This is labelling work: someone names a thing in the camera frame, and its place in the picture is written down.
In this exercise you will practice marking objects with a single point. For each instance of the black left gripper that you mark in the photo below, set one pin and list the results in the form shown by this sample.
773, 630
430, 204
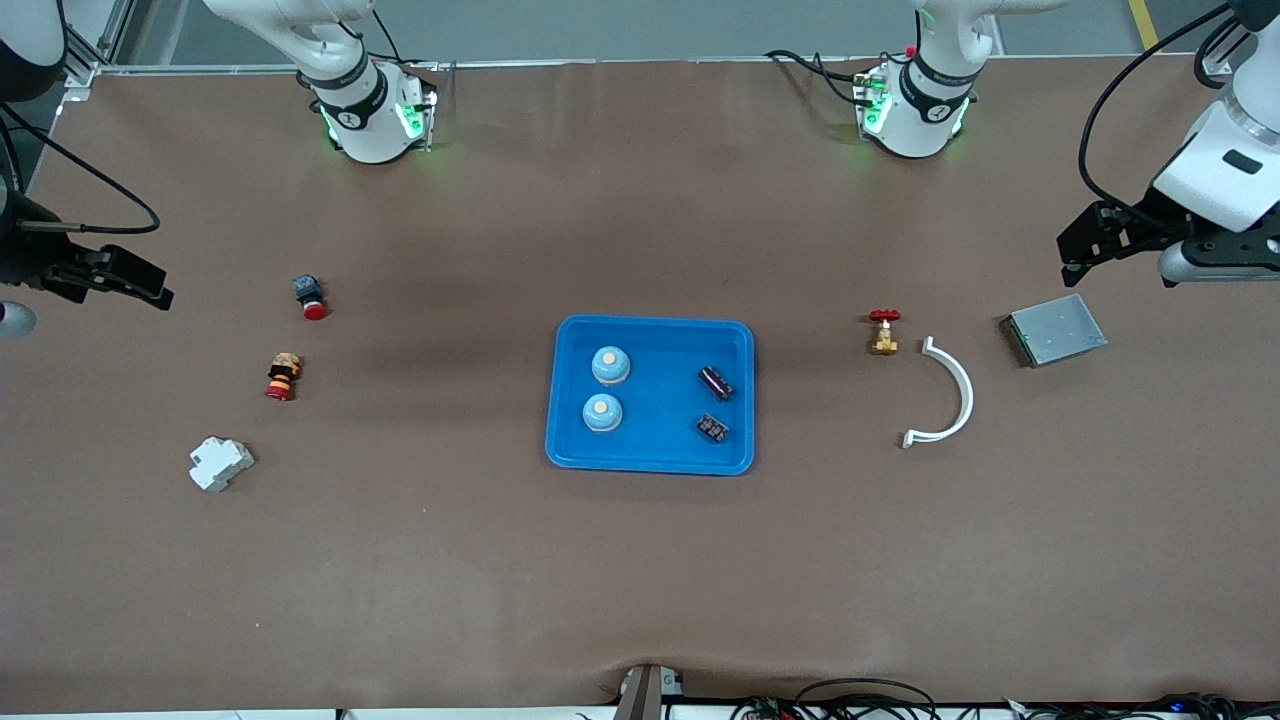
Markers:
1147, 217

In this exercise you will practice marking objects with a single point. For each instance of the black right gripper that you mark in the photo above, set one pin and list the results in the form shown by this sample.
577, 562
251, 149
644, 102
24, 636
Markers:
27, 262

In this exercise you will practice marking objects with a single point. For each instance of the maroon electrolytic capacitor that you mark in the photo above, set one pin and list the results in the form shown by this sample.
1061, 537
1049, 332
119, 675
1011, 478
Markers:
717, 383

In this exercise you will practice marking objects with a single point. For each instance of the black electrolytic capacitor white marks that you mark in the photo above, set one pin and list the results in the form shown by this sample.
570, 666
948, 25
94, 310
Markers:
712, 428

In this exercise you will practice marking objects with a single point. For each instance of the blue dome desk bell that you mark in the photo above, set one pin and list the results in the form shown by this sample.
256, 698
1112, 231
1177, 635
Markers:
610, 367
602, 414

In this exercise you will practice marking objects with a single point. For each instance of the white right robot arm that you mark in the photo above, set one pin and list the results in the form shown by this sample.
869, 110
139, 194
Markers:
365, 120

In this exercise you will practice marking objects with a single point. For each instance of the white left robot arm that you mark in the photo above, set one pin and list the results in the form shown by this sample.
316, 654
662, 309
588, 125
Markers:
920, 120

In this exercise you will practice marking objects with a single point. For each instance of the blue plastic tray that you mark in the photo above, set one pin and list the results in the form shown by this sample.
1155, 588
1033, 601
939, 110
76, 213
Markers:
655, 450

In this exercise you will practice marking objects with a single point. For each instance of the grey metal box module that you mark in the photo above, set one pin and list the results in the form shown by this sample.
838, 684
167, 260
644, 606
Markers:
1055, 335

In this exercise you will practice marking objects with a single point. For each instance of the red button orange black body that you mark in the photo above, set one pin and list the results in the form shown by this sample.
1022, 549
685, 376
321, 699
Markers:
283, 378

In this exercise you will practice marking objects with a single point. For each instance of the red button black base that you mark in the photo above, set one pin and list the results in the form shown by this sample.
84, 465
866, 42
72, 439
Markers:
312, 300

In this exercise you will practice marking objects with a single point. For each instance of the white circuit breaker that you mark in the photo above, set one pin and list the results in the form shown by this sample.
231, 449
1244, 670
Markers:
220, 463

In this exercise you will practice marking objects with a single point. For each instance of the table cover mat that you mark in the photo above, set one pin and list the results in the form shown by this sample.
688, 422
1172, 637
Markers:
640, 580

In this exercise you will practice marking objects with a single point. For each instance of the aluminium frame corner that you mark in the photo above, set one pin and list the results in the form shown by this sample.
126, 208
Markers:
80, 72
1213, 62

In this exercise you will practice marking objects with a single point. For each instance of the white curved plastic bracket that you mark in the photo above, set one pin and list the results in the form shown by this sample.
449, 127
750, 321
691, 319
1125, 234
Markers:
968, 395

